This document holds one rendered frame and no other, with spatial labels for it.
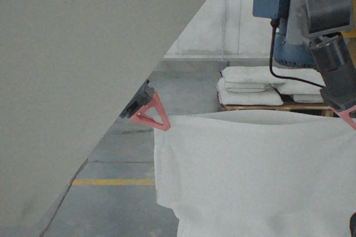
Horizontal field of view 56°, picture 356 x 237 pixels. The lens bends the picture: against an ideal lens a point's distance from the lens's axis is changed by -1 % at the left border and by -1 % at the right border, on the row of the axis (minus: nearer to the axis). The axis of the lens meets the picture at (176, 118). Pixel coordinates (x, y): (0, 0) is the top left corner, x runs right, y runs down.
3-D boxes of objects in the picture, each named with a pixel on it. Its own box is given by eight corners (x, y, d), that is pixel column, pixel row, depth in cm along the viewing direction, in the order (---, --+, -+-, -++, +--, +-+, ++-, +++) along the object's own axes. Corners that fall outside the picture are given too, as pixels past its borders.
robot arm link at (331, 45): (310, 45, 58) (343, 29, 56) (302, 38, 64) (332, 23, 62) (325, 79, 60) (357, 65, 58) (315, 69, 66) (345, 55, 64)
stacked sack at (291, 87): (280, 97, 347) (281, 83, 341) (271, 86, 387) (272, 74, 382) (344, 98, 344) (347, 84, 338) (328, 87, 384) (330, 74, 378)
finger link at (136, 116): (180, 109, 71) (148, 78, 68) (181, 122, 64) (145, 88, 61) (157, 130, 72) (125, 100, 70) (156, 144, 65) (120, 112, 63)
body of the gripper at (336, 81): (351, 82, 67) (339, 50, 65) (379, 97, 58) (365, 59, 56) (321, 97, 69) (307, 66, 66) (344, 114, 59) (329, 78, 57)
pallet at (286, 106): (225, 119, 355) (225, 107, 350) (216, 97, 432) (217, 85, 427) (337, 119, 355) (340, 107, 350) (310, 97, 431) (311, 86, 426)
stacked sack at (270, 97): (221, 109, 350) (221, 95, 345) (216, 96, 391) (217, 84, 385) (285, 109, 350) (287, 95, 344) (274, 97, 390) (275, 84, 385)
